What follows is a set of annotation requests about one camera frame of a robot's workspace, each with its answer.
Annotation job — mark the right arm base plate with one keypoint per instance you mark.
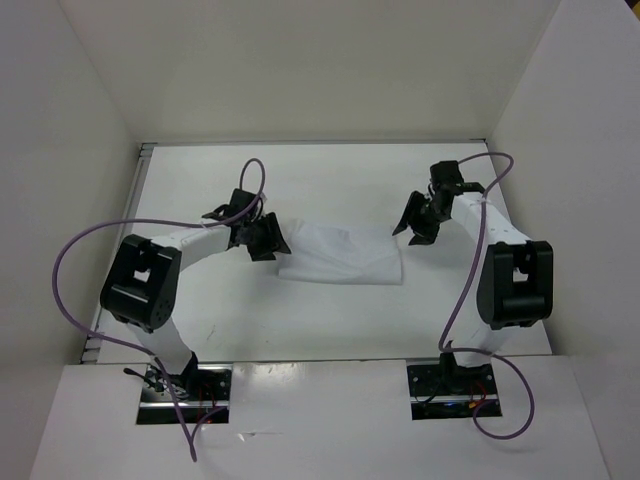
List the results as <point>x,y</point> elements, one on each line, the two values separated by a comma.
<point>432,397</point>

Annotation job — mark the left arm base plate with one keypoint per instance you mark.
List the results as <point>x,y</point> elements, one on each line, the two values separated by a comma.
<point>209,400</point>

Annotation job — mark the white fabric skirt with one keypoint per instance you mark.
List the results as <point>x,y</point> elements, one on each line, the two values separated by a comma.
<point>340,255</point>

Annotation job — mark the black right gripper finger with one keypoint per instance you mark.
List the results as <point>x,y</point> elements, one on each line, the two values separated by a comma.
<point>412,214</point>
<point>425,232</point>

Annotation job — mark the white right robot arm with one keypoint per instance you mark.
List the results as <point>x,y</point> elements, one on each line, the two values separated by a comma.
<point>511,275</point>

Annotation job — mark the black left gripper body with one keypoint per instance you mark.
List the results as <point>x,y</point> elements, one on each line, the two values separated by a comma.
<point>257,228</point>

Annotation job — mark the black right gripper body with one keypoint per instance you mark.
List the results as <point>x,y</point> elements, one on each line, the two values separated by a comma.
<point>428,213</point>

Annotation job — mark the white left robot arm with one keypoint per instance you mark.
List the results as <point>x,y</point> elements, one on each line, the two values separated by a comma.
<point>141,287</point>

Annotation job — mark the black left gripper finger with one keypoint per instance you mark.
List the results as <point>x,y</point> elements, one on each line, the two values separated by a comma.
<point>276,238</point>
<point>263,249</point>

